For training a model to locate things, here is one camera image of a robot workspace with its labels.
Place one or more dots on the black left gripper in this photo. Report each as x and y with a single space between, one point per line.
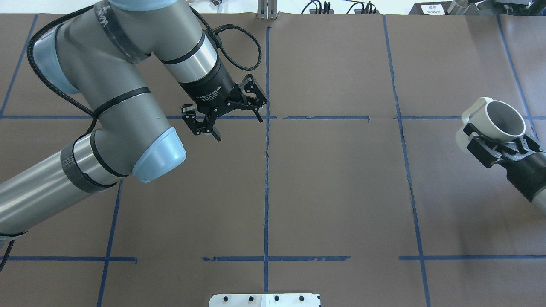
207 91

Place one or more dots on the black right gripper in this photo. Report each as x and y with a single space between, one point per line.
528 172

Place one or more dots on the white ribbed HOME mug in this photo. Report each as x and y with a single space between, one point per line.
494 119

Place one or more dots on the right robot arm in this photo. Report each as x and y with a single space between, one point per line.
538 200

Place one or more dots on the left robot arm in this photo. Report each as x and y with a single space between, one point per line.
88 58

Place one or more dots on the black power strip left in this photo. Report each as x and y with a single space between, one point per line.
318 7

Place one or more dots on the black power strip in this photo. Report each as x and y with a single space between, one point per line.
366 8
318 7

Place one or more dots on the black box with label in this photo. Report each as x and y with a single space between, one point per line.
435 8

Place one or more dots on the black power strip right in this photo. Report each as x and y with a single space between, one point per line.
366 8

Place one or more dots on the aluminium frame post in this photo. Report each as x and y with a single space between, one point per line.
267 9

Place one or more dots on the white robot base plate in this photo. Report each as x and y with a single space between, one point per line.
266 300

